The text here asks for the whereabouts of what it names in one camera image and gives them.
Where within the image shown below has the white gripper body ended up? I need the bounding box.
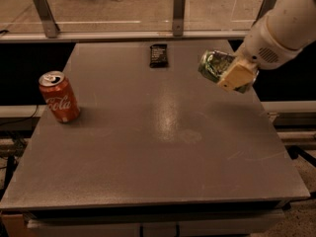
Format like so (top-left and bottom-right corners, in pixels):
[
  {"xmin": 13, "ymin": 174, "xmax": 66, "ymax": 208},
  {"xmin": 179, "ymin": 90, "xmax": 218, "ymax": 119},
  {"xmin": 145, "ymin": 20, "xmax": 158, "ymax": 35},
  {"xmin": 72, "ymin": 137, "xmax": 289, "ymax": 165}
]
[{"xmin": 235, "ymin": 17, "xmax": 301, "ymax": 70}]

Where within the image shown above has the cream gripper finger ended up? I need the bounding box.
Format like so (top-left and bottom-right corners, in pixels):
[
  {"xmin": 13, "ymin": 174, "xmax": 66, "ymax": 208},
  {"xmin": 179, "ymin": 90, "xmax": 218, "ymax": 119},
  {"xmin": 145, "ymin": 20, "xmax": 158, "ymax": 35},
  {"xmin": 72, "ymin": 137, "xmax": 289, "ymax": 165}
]
[{"xmin": 217, "ymin": 58, "xmax": 258, "ymax": 91}]

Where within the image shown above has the crushed green soda can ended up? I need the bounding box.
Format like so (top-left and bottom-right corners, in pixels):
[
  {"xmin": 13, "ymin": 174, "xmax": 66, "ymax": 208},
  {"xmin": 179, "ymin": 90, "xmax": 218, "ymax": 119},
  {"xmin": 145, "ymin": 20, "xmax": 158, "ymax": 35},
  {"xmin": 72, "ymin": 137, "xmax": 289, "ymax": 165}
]
[{"xmin": 198, "ymin": 50, "xmax": 253, "ymax": 93}]

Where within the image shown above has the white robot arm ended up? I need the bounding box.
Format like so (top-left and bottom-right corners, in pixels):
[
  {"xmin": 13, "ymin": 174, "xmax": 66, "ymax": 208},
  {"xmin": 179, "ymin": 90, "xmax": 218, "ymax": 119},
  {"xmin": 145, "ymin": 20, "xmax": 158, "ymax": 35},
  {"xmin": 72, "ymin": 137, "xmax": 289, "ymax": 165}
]
[{"xmin": 217, "ymin": 0, "xmax": 316, "ymax": 91}]

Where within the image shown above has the black rxbar chocolate wrapper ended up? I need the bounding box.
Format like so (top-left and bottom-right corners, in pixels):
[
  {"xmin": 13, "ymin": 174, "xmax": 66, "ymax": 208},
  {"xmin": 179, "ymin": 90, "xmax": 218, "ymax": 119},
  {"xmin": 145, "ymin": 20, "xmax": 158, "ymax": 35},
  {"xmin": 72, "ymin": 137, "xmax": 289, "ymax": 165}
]
[{"xmin": 150, "ymin": 43, "xmax": 169, "ymax": 68}]

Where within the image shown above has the red Coca-Cola can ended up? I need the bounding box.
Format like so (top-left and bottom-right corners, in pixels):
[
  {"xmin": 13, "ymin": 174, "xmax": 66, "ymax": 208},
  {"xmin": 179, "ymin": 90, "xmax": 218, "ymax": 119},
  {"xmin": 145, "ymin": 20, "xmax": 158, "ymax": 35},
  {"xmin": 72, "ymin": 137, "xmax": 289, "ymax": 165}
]
[{"xmin": 39, "ymin": 71, "xmax": 80, "ymax": 123}]

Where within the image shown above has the right metal bracket post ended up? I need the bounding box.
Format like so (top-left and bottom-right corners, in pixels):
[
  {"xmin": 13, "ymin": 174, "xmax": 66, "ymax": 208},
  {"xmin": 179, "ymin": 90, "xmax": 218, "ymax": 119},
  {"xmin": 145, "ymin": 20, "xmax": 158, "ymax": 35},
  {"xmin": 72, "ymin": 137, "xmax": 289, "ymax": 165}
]
[{"xmin": 254, "ymin": 0, "xmax": 277, "ymax": 24}]

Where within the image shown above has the metal bracket post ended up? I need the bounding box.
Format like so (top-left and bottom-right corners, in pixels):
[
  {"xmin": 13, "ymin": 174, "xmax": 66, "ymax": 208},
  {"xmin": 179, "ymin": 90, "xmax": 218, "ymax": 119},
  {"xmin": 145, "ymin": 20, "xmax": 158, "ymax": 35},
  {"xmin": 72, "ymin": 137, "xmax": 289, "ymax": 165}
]
[
  {"xmin": 172, "ymin": 0, "xmax": 186, "ymax": 37},
  {"xmin": 33, "ymin": 0, "xmax": 60, "ymax": 39},
  {"xmin": 254, "ymin": 0, "xmax": 277, "ymax": 24}
]

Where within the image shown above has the middle metal bracket post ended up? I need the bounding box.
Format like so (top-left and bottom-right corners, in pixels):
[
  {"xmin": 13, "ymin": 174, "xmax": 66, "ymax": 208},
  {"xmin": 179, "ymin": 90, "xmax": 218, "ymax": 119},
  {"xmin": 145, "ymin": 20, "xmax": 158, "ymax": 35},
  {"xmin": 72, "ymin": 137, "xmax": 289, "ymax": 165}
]
[{"xmin": 172, "ymin": 0, "xmax": 186, "ymax": 37}]

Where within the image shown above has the left metal bracket post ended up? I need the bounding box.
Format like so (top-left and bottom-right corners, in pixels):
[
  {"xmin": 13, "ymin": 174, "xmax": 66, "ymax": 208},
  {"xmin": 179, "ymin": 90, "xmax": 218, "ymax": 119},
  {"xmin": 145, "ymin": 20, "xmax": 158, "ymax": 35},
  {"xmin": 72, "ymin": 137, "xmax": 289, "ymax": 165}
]
[{"xmin": 33, "ymin": 0, "xmax": 60, "ymax": 39}]

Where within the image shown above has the white horizontal frame rail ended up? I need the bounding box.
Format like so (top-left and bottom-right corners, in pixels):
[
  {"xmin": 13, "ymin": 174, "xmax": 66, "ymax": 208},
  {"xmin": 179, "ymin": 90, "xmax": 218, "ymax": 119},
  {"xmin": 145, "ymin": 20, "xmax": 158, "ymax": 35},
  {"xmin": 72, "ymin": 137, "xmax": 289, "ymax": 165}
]
[{"xmin": 0, "ymin": 30, "xmax": 248, "ymax": 43}]

